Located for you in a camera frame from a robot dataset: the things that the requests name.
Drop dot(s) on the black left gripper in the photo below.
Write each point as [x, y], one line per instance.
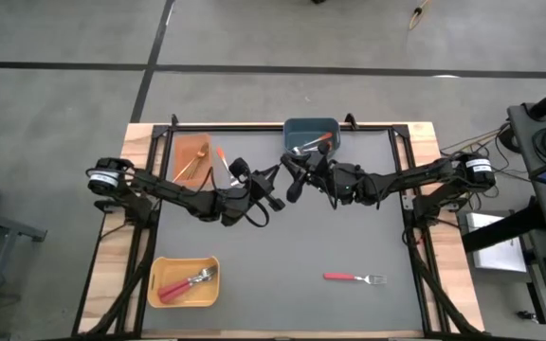
[237, 203]

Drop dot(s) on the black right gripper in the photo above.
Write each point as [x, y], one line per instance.
[344, 182]

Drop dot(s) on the teal plastic bin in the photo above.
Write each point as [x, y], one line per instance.
[301, 128]

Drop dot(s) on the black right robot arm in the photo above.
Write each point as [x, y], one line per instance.
[420, 175]

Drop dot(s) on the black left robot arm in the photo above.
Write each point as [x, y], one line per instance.
[159, 189]

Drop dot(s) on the orange translucent plastic bin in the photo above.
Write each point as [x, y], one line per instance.
[183, 151]

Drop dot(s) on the grey table mat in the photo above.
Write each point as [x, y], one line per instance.
[254, 308]

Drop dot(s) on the yellow plastic bin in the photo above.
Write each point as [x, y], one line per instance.
[169, 270]

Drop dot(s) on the white box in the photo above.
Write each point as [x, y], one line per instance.
[496, 251]

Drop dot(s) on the grey equipment cart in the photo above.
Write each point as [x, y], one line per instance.
[522, 142]

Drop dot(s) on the small black floor object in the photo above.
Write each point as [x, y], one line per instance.
[526, 316]

